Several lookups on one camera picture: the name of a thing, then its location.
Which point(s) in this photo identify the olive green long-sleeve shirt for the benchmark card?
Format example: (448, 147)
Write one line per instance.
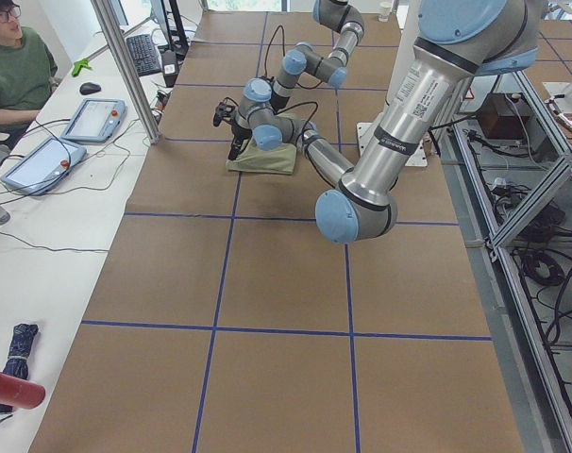
(279, 161)

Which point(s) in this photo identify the paper cup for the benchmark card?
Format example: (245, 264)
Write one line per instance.
(385, 10)

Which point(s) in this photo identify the red cylindrical bottle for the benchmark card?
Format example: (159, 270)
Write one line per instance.
(20, 393)

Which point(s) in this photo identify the near blue teach pendant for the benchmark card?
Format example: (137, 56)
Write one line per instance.
(44, 167)

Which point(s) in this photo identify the folded dark blue umbrella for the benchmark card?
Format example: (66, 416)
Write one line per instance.
(23, 337)

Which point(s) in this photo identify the green plastic clamp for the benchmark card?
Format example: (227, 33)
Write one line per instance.
(79, 66)

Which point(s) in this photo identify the blue teach pendant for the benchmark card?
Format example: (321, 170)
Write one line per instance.
(44, 167)
(95, 120)

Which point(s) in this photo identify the black power adapter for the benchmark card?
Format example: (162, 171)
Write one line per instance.
(169, 68)

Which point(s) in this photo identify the aluminium frame post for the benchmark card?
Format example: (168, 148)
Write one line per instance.
(117, 46)

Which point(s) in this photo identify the person in green shirt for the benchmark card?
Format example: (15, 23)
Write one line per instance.
(27, 74)

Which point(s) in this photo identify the black keyboard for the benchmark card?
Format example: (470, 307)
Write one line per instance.
(144, 54)

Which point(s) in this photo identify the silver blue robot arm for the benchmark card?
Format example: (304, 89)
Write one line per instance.
(341, 18)
(456, 40)

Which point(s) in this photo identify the brown wooden box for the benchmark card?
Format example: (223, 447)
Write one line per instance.
(498, 120)

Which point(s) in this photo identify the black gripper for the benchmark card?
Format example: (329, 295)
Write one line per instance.
(239, 131)

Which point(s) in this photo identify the black computer mouse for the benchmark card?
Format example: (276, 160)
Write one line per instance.
(89, 88)

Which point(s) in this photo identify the far blue teach pendant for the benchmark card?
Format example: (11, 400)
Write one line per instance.
(95, 120)

